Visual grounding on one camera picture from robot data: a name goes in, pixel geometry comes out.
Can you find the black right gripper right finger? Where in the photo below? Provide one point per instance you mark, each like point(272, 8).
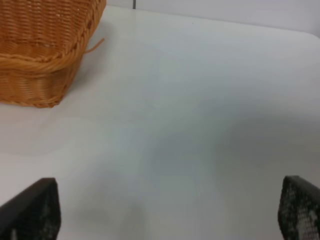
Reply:
point(298, 213)

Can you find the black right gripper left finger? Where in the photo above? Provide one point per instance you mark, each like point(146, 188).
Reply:
point(33, 214)

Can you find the orange wicker basket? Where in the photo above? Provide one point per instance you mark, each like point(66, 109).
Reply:
point(42, 43)

